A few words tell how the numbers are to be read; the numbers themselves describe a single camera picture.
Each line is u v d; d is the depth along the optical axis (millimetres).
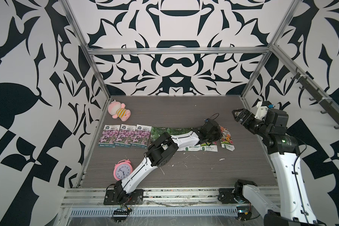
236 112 660
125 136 963
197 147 916
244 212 710
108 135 966
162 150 605
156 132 991
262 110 613
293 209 373
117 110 1027
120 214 728
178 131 993
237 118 623
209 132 758
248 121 604
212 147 916
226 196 751
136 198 733
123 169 813
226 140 930
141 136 963
